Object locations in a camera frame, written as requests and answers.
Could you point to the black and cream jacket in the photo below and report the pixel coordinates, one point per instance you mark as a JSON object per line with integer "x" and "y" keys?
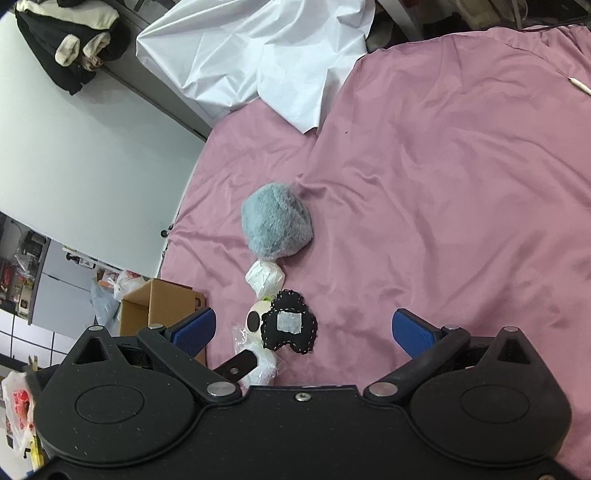
{"x": 41, "y": 55}

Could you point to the cardboard box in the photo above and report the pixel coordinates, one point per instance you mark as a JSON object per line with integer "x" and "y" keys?
{"x": 161, "y": 300}

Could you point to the blue-grey fluffy plush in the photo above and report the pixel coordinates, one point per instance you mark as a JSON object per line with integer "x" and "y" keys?
{"x": 277, "y": 221}

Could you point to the white wrapped ball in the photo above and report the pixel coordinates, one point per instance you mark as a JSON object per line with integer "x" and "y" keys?
{"x": 264, "y": 277}

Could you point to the pink bedsheet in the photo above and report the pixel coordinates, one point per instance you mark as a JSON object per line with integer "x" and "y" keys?
{"x": 438, "y": 184}

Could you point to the shelf with packaged goods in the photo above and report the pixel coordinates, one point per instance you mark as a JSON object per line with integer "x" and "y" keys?
{"x": 21, "y": 272}

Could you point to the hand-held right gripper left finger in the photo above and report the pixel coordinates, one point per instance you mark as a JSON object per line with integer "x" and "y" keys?
{"x": 196, "y": 330}

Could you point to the white cloth cover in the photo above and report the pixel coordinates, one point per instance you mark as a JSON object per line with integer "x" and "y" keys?
{"x": 240, "y": 60}

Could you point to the white pen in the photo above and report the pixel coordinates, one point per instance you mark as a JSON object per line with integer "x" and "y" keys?
{"x": 579, "y": 86}

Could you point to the blue-grey plastic bag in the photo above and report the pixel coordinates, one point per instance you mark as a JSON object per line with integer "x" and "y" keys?
{"x": 104, "y": 304}

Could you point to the black felt plush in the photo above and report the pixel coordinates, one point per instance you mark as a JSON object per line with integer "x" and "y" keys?
{"x": 295, "y": 344}

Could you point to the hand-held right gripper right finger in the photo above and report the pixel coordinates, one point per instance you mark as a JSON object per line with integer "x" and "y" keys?
{"x": 413, "y": 332}

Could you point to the grey cabinet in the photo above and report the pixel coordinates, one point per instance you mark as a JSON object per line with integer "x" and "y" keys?
{"x": 60, "y": 295}

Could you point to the panda plush in plastic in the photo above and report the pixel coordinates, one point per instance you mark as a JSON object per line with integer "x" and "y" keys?
{"x": 263, "y": 364}

